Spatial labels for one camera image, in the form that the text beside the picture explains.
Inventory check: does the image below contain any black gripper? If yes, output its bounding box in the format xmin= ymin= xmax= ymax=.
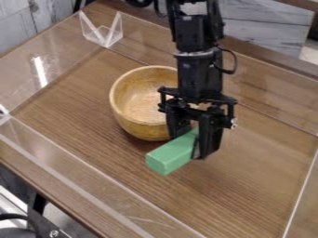
xmin=158 ymin=49 xmax=238 ymax=160

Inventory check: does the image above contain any green rectangular block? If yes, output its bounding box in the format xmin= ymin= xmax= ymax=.
xmin=146 ymin=127 xmax=199 ymax=176

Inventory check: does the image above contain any brown wooden bowl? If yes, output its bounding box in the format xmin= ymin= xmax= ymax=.
xmin=110 ymin=65 xmax=178 ymax=141

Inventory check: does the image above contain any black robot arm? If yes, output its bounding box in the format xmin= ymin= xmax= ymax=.
xmin=156 ymin=0 xmax=238 ymax=159

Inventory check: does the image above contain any clear acrylic tray wall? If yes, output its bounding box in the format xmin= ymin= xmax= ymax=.
xmin=0 ymin=17 xmax=318 ymax=238

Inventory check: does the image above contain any clear acrylic corner bracket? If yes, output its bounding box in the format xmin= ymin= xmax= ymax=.
xmin=79 ymin=11 xmax=123 ymax=48

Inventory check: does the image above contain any black table leg bracket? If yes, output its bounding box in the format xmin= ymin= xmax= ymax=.
xmin=27 ymin=193 xmax=72 ymax=238

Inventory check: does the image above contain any black cable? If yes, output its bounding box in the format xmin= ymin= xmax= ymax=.
xmin=0 ymin=213 xmax=39 ymax=238

